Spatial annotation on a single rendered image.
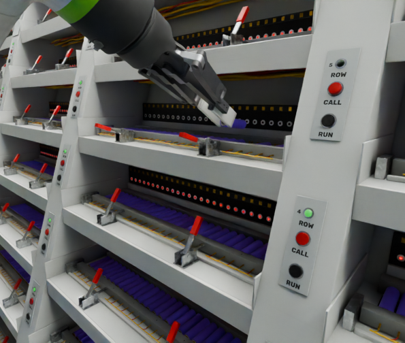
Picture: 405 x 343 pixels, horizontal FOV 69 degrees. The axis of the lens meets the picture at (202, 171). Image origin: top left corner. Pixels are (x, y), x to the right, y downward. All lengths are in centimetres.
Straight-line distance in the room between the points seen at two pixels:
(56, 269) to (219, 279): 55
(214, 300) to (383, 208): 28
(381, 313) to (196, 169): 34
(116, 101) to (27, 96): 70
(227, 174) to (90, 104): 52
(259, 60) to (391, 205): 29
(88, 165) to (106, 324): 42
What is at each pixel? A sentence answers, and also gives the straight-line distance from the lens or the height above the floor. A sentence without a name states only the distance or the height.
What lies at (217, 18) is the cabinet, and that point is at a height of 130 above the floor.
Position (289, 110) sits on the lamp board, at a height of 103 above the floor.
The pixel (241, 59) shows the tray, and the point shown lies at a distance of 54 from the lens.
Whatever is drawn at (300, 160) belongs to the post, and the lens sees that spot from 42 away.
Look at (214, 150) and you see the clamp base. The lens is 53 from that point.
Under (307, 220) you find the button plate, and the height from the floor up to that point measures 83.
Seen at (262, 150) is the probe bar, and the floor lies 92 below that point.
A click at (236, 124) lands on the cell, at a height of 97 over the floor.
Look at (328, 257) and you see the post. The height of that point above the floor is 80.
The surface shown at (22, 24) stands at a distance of 160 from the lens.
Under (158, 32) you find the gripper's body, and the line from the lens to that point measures 40.
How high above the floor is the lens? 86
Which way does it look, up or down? level
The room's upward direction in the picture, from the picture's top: 12 degrees clockwise
